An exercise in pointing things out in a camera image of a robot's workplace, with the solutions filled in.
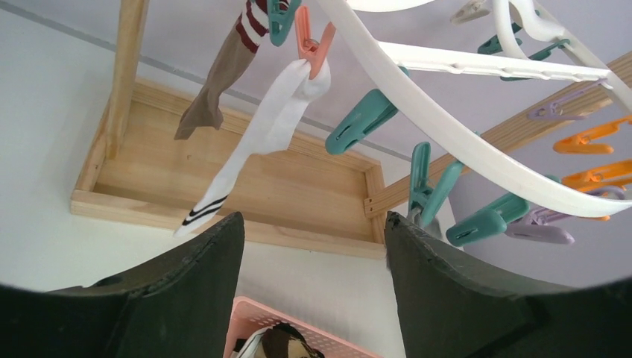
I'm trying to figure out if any taupe striped cuff sock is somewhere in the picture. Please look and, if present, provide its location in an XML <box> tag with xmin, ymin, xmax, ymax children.
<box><xmin>174</xmin><ymin>0</ymin><xmax>292</xmax><ymax>141</ymax></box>

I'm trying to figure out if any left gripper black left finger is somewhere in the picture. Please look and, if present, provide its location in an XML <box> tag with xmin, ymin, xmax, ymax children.
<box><xmin>1</xmin><ymin>212</ymin><xmax>244</xmax><ymax>357</ymax></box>

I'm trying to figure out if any wooden hanger stand frame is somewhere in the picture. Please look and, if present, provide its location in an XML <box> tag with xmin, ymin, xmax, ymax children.
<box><xmin>70</xmin><ymin>1</ymin><xmax>631</xmax><ymax>258</ymax></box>

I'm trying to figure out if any white round clip hanger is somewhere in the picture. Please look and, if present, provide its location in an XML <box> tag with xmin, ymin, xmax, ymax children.
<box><xmin>266</xmin><ymin>1</ymin><xmax>631</xmax><ymax>218</ymax></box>

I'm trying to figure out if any black white striped sock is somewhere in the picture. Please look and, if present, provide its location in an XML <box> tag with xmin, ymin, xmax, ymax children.
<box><xmin>230</xmin><ymin>327</ymin><xmax>268</xmax><ymax>358</ymax></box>

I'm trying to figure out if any dark brown argyle sock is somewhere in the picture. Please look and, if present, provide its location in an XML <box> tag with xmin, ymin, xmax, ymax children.
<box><xmin>254</xmin><ymin>323</ymin><xmax>325</xmax><ymax>358</ymax></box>

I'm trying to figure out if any white grey sock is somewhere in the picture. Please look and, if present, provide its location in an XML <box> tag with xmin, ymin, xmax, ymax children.
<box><xmin>174</xmin><ymin>60</ymin><xmax>331</xmax><ymax>237</ymax></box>

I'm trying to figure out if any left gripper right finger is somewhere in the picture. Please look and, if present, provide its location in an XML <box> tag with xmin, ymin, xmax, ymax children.
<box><xmin>385</xmin><ymin>212</ymin><xmax>631</xmax><ymax>357</ymax></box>

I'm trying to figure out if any pink plastic basket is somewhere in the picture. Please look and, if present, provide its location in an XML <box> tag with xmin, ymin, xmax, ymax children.
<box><xmin>223</xmin><ymin>296</ymin><xmax>384</xmax><ymax>358</ymax></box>

